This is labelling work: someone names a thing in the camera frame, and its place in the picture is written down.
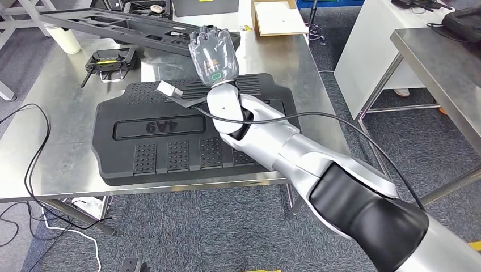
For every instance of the white cabinet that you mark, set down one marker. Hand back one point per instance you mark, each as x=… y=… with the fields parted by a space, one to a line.
x=368 y=56

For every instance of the clear plastic sheet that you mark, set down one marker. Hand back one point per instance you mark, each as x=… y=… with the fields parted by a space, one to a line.
x=165 y=67

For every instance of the black remote controller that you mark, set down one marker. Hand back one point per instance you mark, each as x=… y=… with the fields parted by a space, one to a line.
x=109 y=60

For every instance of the yellow floor tape square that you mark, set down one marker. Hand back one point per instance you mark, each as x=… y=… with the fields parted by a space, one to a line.
x=475 y=246

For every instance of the white metal frame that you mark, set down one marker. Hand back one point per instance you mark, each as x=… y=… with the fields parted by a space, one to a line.
x=8 y=92

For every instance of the large black engine cover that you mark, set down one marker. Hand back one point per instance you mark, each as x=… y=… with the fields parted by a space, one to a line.
x=150 y=157

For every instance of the orange plastic bag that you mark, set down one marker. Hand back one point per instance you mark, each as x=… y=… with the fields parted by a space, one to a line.
x=442 y=110

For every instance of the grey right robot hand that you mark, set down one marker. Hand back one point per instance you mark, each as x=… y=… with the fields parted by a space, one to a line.
x=214 y=56

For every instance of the open cardboard box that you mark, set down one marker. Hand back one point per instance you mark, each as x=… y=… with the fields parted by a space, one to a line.
x=280 y=18

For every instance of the black equipment case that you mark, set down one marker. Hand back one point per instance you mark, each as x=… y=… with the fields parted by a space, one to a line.
x=464 y=24

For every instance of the black camera bracket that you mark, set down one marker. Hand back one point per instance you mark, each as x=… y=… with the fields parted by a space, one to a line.
x=188 y=101

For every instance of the long black plastic panel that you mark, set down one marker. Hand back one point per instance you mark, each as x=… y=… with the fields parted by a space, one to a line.
x=180 y=47

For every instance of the person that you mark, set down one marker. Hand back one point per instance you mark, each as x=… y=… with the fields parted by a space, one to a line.
x=401 y=92

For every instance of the small yellow tag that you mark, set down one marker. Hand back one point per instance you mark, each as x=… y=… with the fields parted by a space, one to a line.
x=245 y=27

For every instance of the small white oval device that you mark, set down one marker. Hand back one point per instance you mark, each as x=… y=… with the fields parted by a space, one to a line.
x=157 y=8

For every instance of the black handheld device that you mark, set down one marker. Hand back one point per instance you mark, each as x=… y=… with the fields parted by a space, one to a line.
x=413 y=3

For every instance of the black square box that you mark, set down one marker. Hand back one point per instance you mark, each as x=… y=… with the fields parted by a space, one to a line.
x=107 y=4

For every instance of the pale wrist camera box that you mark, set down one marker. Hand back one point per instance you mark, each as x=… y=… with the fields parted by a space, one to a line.
x=169 y=88

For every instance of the stainless steel workbench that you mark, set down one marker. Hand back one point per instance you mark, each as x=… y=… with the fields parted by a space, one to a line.
x=443 y=75
x=56 y=150

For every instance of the tall white cup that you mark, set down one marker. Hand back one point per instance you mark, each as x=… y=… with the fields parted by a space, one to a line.
x=65 y=41

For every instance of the white power strip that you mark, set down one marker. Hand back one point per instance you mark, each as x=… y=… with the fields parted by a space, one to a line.
x=88 y=206

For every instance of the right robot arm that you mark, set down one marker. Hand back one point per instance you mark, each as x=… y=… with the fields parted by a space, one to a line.
x=300 y=157

